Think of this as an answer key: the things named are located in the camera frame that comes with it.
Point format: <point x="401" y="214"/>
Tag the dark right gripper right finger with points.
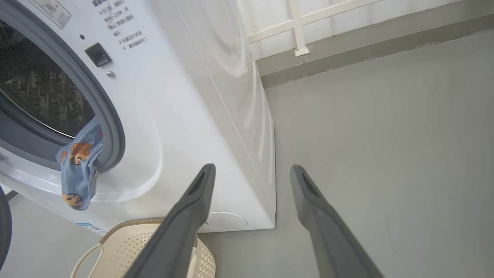
<point x="328" y="239"/>

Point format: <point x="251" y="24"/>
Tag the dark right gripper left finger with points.
<point x="181" y="231"/>

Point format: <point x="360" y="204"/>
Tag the blue cartoon print garment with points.
<point x="79" y="173"/>

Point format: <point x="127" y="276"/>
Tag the washing machine door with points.
<point x="4" y="227"/>

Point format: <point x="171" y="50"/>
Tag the white front-load washing machine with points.
<point x="185" y="116"/>

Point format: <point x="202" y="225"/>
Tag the round white filter cover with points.
<point x="227" y="221"/>

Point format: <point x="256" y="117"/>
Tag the cream perforated laundry basket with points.
<point x="123" y="247"/>

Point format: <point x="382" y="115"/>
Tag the blue energy label sticker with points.
<point x="90" y="228"/>

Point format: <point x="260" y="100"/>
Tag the white metal railing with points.
<point x="299" y="27"/>

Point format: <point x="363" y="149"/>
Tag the grey warning sticker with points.
<point x="52" y="11"/>

